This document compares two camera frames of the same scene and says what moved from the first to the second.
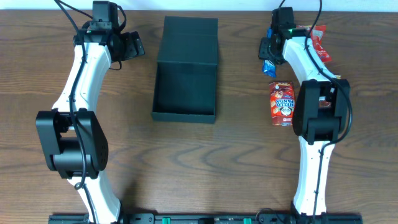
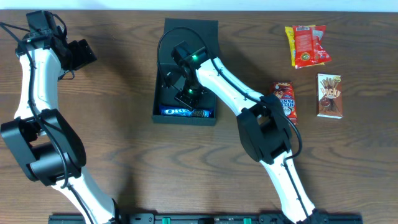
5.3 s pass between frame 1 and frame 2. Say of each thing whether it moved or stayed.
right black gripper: moved
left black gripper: moved
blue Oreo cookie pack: moved
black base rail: stayed
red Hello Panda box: stayed
